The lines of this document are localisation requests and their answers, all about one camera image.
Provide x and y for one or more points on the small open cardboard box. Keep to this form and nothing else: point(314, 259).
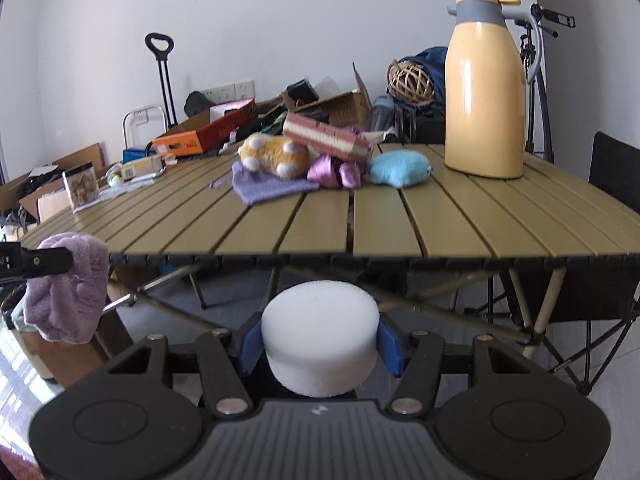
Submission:
point(345, 110)

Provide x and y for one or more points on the white metal cart frame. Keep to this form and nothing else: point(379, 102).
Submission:
point(145, 106)

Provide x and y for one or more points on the black pouch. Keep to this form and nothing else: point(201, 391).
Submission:
point(302, 91)

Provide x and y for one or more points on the pale yellow carton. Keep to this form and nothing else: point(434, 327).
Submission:
point(142, 167)

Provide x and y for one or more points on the white wall socket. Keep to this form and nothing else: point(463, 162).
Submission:
point(226, 91)
point(245, 89)
point(210, 92)

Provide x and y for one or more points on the black cloth bag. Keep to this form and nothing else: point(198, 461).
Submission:
point(199, 105)

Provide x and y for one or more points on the grey water bottle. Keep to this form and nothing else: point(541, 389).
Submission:
point(382, 115)

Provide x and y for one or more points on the pink satin cloth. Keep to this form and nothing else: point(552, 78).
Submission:
point(325, 170)

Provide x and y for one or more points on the black case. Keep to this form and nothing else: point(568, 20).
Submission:
point(425, 130)

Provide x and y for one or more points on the large cardboard box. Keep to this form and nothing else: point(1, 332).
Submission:
point(45, 202)

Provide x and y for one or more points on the blue fabric bag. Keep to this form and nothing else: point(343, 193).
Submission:
point(436, 67)

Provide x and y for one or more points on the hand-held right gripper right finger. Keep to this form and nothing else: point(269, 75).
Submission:
point(390, 347)

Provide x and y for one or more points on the olive slatted folding table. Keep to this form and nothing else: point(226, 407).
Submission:
point(450, 220)

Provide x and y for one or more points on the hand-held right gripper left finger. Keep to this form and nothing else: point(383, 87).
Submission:
point(250, 345)

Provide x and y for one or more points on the black folding chair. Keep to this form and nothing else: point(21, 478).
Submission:
point(615, 160)

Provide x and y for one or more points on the woven rattan ball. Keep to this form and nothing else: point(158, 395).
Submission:
point(410, 82)

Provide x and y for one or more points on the yellow thermos jug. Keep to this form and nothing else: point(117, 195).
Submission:
point(482, 110)

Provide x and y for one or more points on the pink striped sponge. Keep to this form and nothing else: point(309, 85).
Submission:
point(325, 135)

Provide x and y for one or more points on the light blue plush sponge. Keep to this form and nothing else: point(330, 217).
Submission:
point(400, 167)

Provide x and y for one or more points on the white foam cylinder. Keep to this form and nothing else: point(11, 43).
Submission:
point(320, 330)

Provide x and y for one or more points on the orange cardboard box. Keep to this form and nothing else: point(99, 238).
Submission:
point(185, 142)

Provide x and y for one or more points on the yellow plush toy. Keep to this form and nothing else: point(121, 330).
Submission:
point(272, 152)

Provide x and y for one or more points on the purple fluffy cloth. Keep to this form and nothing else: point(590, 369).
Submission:
point(65, 305)

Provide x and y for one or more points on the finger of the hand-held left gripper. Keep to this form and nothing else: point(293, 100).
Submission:
point(45, 261)

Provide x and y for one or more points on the blue crate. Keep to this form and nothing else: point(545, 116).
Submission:
point(137, 152)

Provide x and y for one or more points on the clear snack jar black lid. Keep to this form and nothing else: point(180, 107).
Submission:
point(80, 187)

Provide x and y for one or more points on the cardboard box with raised flap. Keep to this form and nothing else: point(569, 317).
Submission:
point(85, 155)

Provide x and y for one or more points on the black tripod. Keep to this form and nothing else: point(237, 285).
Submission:
point(545, 125)

